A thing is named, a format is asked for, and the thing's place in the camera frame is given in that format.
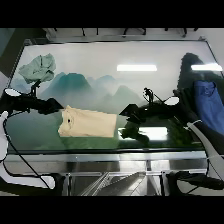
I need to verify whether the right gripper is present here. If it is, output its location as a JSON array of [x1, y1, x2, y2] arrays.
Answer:
[[118, 103, 148, 119]]

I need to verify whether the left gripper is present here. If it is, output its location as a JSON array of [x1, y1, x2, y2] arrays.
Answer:
[[36, 96, 65, 115]]

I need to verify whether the beige T-shirt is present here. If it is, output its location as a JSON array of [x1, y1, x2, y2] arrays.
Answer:
[[57, 104, 119, 139]]

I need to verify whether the pale green garment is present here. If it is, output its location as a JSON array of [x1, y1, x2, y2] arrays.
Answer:
[[17, 52, 57, 85]]

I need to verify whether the dark grey garment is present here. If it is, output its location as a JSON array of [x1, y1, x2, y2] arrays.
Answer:
[[173, 87, 224, 155]]

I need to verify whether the blue garment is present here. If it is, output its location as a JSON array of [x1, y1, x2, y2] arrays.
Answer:
[[193, 79, 224, 137]]

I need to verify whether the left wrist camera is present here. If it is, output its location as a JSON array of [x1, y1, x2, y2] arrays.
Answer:
[[27, 79, 43, 100]]

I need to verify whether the silver frame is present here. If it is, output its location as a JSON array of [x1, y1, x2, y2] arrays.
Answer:
[[0, 149, 224, 197]]

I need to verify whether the black cable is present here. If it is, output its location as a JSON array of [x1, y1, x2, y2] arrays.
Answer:
[[1, 111, 54, 189]]

